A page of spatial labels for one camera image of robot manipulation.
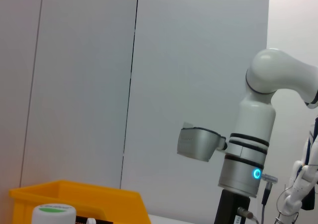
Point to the yellow plastic storage bin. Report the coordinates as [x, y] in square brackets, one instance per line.
[111, 201]

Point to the clear water bottle green label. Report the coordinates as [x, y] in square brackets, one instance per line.
[53, 215]

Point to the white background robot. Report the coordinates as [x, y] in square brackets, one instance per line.
[298, 189]

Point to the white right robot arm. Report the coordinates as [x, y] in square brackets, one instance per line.
[256, 124]

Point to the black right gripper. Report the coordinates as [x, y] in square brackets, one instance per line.
[232, 209]

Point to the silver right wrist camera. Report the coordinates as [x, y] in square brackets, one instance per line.
[198, 144]

